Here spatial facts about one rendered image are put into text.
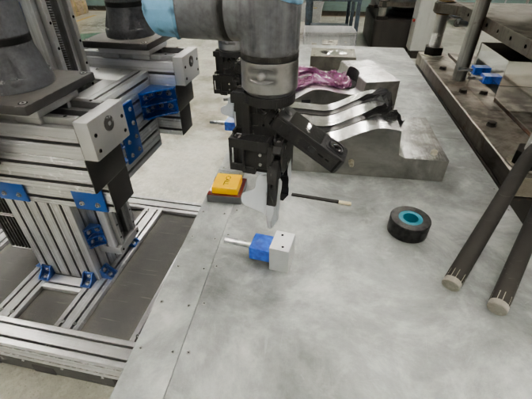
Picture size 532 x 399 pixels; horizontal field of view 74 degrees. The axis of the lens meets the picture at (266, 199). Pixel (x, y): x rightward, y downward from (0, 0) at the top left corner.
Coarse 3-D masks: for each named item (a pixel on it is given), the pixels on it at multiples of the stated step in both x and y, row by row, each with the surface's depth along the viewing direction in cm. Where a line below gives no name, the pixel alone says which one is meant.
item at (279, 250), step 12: (228, 240) 67; (240, 240) 67; (264, 240) 65; (276, 240) 64; (288, 240) 64; (252, 252) 64; (264, 252) 63; (276, 252) 62; (288, 252) 61; (276, 264) 64; (288, 264) 63
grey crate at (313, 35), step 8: (304, 32) 409; (312, 32) 403; (320, 32) 402; (328, 32) 402; (336, 32) 400; (344, 32) 400; (352, 32) 400; (304, 40) 410; (312, 40) 408; (320, 40) 407; (328, 40) 407; (336, 40) 406; (344, 40) 406; (352, 40) 406
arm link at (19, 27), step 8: (0, 0) 64; (8, 0) 66; (16, 0) 68; (0, 8) 65; (8, 8) 66; (16, 8) 68; (0, 16) 65; (8, 16) 66; (16, 16) 68; (0, 24) 66; (8, 24) 67; (16, 24) 68; (24, 24) 70; (0, 32) 66; (8, 32) 67; (16, 32) 68; (24, 32) 70
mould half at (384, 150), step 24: (360, 96) 102; (312, 120) 98; (336, 120) 96; (384, 120) 86; (408, 120) 104; (360, 144) 86; (384, 144) 85; (408, 144) 92; (432, 144) 92; (312, 168) 92; (360, 168) 90; (384, 168) 89; (408, 168) 88; (432, 168) 87
